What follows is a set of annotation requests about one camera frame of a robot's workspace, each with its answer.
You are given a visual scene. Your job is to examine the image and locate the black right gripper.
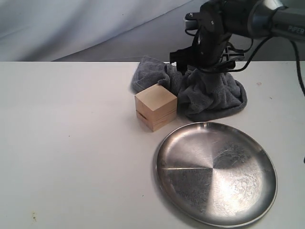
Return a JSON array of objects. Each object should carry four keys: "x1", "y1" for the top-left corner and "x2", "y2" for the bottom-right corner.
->
[{"x1": 169, "y1": 26, "x2": 232, "y2": 72}]

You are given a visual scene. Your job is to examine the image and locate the grey fleece towel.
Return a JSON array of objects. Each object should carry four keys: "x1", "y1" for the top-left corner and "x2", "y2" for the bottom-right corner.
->
[{"x1": 131, "y1": 56, "x2": 247, "y2": 122}]

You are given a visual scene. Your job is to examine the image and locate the wooden cube block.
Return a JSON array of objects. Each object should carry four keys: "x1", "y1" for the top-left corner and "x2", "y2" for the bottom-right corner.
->
[{"x1": 134, "y1": 84, "x2": 177, "y2": 132}]

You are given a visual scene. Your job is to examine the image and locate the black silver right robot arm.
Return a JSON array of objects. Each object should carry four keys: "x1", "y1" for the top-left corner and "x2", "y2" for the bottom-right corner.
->
[{"x1": 169, "y1": 0, "x2": 305, "y2": 73}]

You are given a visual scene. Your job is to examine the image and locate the round steel plate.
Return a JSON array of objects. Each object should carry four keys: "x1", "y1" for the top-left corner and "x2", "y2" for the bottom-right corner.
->
[{"x1": 153, "y1": 122, "x2": 278, "y2": 229}]

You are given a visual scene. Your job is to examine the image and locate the white backdrop sheet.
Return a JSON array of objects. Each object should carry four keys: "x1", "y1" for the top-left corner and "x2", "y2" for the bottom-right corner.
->
[{"x1": 0, "y1": 0, "x2": 305, "y2": 62}]

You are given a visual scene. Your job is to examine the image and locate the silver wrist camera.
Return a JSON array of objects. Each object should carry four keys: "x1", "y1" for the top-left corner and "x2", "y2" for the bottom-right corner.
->
[{"x1": 184, "y1": 12, "x2": 203, "y2": 31}]

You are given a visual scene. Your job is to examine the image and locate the black cable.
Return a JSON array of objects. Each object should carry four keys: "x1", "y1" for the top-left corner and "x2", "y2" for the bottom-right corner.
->
[{"x1": 184, "y1": 7, "x2": 305, "y2": 165}]

